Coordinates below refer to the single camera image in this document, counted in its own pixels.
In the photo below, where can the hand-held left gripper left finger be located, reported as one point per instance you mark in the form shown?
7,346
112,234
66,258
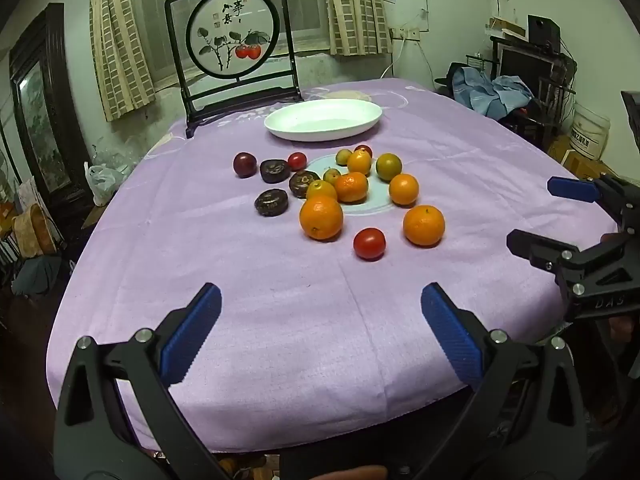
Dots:
192,330

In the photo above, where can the black monitor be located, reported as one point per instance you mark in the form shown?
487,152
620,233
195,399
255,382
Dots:
525,65

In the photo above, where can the green orange tangerine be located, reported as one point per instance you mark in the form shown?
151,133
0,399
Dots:
388,166

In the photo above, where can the purple tablecloth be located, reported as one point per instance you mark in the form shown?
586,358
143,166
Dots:
250,285

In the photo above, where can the dark wooden framed picture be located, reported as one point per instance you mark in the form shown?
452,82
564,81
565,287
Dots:
55,60

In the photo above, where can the blue cloth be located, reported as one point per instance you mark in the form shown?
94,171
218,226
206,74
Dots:
485,92

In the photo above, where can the small orange tangerine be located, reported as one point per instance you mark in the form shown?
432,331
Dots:
359,162
403,189
352,188
320,188

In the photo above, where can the white oval plate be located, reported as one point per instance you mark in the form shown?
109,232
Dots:
322,120

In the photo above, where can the large orange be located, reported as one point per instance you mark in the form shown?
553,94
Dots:
424,225
321,217

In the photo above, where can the checked beige curtain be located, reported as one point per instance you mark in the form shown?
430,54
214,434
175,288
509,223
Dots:
355,10
117,60

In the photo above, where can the small yellow round fruit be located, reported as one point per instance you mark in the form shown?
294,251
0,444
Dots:
342,156
331,175

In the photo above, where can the white wall power outlet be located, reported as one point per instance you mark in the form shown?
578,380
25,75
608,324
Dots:
405,34

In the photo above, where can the dark wrinkled passion fruit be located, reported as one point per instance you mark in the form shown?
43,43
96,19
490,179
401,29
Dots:
303,183
270,202
274,170

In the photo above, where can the red cherry tomato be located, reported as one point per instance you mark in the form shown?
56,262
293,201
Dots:
369,243
296,160
363,149

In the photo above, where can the black speaker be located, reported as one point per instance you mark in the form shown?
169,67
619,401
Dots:
542,30

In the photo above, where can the white bucket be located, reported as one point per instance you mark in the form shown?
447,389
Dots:
590,132

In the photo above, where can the white plastic bag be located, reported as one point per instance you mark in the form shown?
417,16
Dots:
102,182

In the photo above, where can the wicker basket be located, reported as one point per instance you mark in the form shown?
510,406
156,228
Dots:
35,230

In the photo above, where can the cardboard box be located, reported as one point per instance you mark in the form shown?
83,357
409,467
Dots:
562,152

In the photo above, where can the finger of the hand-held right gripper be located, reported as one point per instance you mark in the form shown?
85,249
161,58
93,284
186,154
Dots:
540,250
570,188

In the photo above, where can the black framed painted table screen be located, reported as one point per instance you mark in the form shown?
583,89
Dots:
230,30

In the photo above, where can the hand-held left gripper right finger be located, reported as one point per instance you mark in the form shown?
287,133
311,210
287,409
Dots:
450,330

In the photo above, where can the black hat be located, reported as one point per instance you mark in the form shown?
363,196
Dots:
447,82

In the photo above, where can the dark red plum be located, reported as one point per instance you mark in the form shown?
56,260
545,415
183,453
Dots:
245,164

